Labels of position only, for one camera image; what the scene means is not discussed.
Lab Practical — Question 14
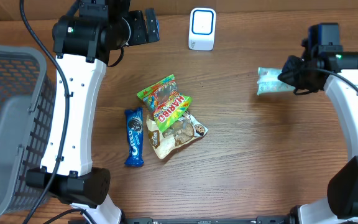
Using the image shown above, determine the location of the green haribo gummy bag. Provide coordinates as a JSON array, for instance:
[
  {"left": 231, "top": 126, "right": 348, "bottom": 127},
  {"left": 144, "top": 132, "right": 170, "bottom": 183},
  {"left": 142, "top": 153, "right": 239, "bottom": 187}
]
[{"left": 137, "top": 74, "right": 193, "bottom": 132}]

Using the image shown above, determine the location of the blue oreo cookie pack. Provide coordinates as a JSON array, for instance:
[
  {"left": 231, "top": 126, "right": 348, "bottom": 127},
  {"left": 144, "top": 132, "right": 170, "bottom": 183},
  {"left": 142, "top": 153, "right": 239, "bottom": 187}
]
[{"left": 125, "top": 108, "right": 144, "bottom": 167}]

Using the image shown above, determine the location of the brown cookie snack bag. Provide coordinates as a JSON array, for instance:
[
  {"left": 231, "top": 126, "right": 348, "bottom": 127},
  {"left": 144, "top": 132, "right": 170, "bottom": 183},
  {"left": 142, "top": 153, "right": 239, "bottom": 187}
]
[{"left": 146, "top": 111, "right": 208, "bottom": 159}]

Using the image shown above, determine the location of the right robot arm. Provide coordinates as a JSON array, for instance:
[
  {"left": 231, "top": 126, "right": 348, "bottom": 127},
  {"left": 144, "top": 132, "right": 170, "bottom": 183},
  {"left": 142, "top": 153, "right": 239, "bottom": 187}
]
[{"left": 278, "top": 23, "right": 358, "bottom": 223}]

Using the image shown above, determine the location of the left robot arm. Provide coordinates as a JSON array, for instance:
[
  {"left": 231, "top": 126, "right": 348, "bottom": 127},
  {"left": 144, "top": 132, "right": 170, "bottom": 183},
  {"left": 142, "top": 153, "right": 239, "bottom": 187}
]
[{"left": 25, "top": 0, "right": 159, "bottom": 223}]

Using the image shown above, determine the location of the white barcode scanner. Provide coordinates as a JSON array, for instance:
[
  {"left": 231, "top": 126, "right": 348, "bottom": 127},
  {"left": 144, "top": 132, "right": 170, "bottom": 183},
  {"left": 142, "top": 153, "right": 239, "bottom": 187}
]
[{"left": 188, "top": 7, "right": 216, "bottom": 51}]

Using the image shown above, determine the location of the grey plastic mesh basket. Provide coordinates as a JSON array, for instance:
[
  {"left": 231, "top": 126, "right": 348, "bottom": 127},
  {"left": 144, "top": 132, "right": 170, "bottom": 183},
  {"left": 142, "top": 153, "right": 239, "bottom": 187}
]
[{"left": 0, "top": 45, "right": 55, "bottom": 216}]

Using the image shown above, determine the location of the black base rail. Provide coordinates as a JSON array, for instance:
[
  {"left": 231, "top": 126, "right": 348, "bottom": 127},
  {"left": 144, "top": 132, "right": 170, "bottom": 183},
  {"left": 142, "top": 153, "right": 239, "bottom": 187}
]
[{"left": 68, "top": 215, "right": 345, "bottom": 224}]

